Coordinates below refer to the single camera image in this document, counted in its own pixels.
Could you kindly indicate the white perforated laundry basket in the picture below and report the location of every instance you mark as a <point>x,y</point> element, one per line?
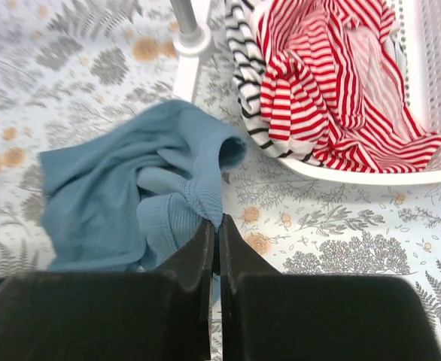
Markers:
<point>420,34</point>

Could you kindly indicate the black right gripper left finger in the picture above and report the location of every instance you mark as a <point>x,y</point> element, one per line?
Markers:
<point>158,315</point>

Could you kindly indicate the floral patterned table mat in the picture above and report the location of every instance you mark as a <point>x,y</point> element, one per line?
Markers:
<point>72,70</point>

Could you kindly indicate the white clothes rack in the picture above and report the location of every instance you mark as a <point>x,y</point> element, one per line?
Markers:
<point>193,44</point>

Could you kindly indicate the black white striped shirt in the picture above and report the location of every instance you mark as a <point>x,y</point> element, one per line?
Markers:
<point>249,68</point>

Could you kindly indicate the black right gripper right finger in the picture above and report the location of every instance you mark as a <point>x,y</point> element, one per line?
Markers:
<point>267,315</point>

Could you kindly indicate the red white striped shirt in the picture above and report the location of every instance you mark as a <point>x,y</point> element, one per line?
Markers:
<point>332,91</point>

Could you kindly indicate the teal blue tank top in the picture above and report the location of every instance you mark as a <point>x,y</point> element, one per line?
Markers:
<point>129,199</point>

